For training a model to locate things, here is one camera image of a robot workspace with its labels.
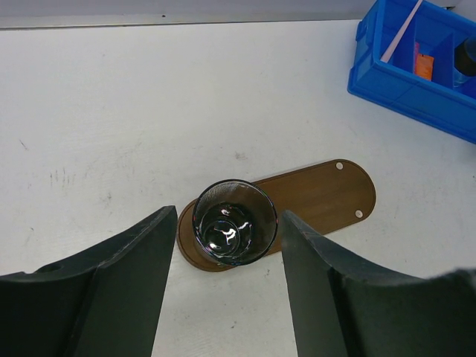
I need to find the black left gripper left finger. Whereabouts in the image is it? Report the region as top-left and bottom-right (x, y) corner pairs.
(1, 206), (177, 356)

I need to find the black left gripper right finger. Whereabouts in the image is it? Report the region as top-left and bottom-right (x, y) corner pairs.
(281, 211), (475, 356)

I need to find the dark glass cup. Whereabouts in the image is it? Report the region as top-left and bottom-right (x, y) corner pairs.
(191, 178), (278, 267)
(453, 36), (475, 87)

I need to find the brown oval wooden tray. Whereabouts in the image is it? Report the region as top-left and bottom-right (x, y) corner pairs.
(176, 158), (376, 273)

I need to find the magenta toothpaste tube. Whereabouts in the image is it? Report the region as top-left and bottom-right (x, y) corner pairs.
(413, 42), (419, 74)

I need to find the blue plastic bin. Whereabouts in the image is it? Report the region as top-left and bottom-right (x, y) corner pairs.
(347, 1), (475, 142)

